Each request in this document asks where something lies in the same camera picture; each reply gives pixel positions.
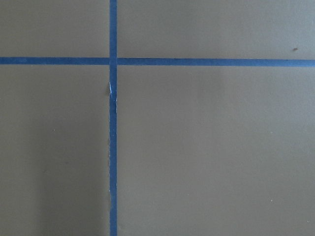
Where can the vertical blue tape strip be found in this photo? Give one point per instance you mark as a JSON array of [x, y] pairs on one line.
[[113, 119]]

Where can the horizontal blue tape strip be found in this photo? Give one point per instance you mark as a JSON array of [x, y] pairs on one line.
[[158, 61]]

